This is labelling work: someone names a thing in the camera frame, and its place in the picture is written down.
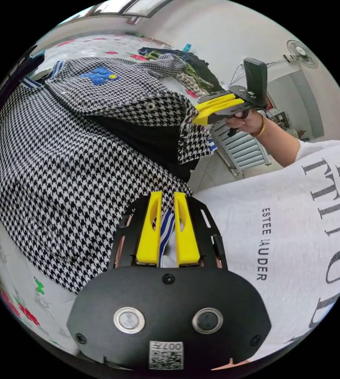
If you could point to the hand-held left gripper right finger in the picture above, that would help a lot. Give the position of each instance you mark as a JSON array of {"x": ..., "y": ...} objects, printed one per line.
[{"x": 186, "y": 237}]

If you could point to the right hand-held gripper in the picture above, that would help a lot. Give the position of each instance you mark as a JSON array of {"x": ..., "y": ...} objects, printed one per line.
[{"x": 255, "y": 103}]

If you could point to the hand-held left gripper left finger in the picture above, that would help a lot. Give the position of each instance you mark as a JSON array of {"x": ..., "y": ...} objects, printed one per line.
[{"x": 147, "y": 237}]

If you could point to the black-white plaid jacket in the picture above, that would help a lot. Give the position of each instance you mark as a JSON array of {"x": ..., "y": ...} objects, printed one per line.
[{"x": 69, "y": 177}]

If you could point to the person's right forearm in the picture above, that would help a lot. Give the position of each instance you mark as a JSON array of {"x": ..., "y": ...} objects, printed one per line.
[{"x": 276, "y": 145}]

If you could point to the person's right hand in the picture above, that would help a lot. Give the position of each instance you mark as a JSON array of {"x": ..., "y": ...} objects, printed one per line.
[{"x": 250, "y": 123}]

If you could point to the pile of clothes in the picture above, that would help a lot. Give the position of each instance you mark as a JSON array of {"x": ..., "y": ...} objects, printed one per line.
[{"x": 196, "y": 69}]

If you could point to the white louvered panel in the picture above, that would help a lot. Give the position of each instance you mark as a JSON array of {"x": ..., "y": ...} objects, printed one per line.
[{"x": 244, "y": 151}]

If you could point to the person's body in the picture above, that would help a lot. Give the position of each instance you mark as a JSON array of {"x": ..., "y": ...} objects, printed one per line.
[{"x": 276, "y": 237}]

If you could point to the window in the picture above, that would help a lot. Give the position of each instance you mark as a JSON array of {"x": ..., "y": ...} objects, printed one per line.
[{"x": 137, "y": 7}]

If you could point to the white wall fan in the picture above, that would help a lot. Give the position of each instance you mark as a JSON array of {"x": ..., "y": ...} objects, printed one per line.
[{"x": 303, "y": 53}]

